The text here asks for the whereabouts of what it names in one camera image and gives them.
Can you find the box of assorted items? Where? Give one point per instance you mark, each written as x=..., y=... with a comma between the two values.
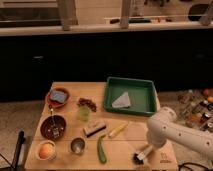
x=197, y=110

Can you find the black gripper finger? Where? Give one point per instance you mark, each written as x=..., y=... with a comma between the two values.
x=141, y=162
x=135, y=158

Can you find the dark red bowl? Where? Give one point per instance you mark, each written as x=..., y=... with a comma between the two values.
x=47, y=127

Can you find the grey folded cloth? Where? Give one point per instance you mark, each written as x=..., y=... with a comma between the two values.
x=122, y=101

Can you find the orange fruit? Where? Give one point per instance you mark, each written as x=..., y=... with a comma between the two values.
x=46, y=151

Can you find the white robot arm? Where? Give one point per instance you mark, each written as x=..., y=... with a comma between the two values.
x=162, y=127

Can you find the small green cup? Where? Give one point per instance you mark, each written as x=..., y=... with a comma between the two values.
x=83, y=113

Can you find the green cucumber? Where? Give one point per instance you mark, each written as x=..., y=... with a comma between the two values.
x=100, y=150

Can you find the metal fork utensil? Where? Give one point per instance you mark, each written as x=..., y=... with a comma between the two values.
x=55, y=128

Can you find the blue sponge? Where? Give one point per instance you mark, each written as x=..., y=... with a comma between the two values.
x=58, y=96

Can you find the small metal cup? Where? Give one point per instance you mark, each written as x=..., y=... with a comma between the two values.
x=77, y=146

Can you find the green plastic tray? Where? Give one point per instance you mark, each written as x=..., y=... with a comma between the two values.
x=141, y=93

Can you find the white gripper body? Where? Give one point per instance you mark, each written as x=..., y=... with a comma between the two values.
x=144, y=153

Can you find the beige bowl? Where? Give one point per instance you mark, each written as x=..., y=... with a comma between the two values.
x=38, y=149

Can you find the black stand left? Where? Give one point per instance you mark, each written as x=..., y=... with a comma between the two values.
x=18, y=154

